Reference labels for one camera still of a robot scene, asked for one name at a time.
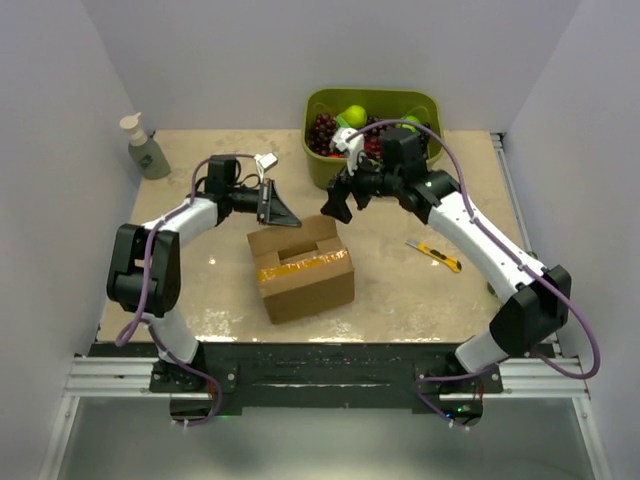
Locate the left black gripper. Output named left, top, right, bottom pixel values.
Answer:
left=227, top=178, right=301, bottom=227

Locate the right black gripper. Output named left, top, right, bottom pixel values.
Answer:
left=321, top=147, right=401, bottom=225

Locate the brown cardboard express box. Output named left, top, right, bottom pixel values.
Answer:
left=247, top=215, right=355, bottom=325

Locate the yellow utility knife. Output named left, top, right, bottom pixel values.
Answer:
left=405, top=240, right=462, bottom=273

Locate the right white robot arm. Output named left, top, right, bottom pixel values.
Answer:
left=321, top=128, right=571, bottom=393

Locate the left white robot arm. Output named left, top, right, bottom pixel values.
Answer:
left=106, top=153, right=301, bottom=392

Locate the dark red grape bunch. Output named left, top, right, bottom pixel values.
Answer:
left=307, top=113, right=337, bottom=157

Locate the green pear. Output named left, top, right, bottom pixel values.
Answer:
left=340, top=105, right=368, bottom=129

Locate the black grape bunch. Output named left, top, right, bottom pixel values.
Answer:
left=418, top=129, right=431, bottom=159

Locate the green round fruit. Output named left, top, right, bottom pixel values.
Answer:
left=398, top=115, right=420, bottom=133

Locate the green plastic tub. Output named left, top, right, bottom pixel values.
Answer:
left=302, top=87, right=442, bottom=189

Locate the grey pump soap bottle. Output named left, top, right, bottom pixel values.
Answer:
left=119, top=112, right=171, bottom=180

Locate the green glass bottle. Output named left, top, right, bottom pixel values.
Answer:
left=486, top=282, right=499, bottom=298

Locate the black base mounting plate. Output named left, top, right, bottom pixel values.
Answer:
left=150, top=343, right=503, bottom=426

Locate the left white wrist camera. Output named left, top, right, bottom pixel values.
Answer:
left=254, top=153, right=279, bottom=186

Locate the aluminium frame rail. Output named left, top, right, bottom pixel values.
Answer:
left=40, top=357, right=611, bottom=479

